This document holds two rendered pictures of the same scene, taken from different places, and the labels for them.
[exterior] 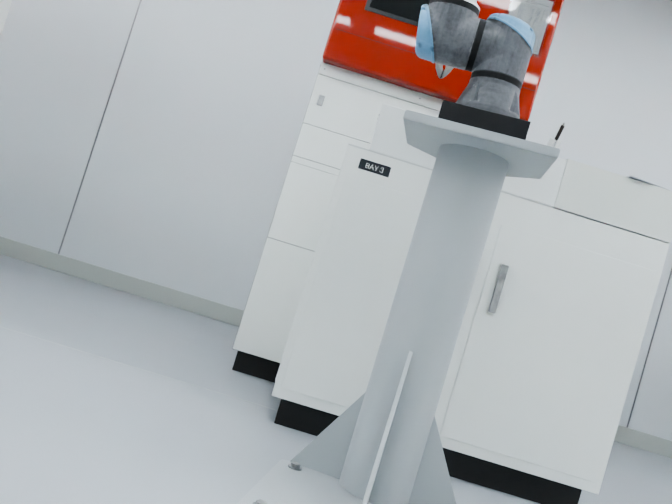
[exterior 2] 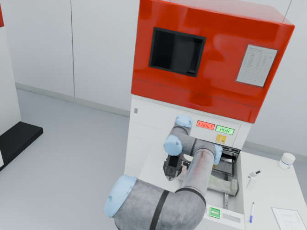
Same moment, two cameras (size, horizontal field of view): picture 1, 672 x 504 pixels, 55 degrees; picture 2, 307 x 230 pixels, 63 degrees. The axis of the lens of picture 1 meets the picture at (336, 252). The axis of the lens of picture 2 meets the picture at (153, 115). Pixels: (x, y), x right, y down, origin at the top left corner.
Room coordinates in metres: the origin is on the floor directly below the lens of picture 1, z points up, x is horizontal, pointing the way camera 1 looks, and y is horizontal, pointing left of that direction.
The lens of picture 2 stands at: (0.97, -0.18, 2.01)
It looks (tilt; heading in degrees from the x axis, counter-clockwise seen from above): 32 degrees down; 11
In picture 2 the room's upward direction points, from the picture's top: 9 degrees clockwise
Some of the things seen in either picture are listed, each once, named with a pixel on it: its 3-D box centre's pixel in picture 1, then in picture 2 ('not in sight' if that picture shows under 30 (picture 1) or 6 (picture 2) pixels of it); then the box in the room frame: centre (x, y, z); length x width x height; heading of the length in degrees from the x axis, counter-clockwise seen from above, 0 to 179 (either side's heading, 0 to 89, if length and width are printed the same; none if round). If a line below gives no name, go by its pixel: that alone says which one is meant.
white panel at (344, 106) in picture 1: (408, 143); (185, 129); (2.45, -0.14, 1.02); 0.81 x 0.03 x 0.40; 91
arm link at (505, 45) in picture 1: (502, 50); not in sight; (1.44, -0.23, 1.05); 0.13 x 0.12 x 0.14; 84
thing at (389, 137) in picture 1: (464, 157); (187, 214); (1.87, -0.28, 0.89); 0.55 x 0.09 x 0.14; 91
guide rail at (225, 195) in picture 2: not in sight; (225, 190); (2.17, -0.49, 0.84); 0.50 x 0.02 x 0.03; 1
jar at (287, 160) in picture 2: not in sight; (286, 161); (2.40, -0.83, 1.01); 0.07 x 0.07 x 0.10
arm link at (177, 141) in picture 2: not in sight; (179, 142); (1.78, -0.15, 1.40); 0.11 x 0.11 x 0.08; 84
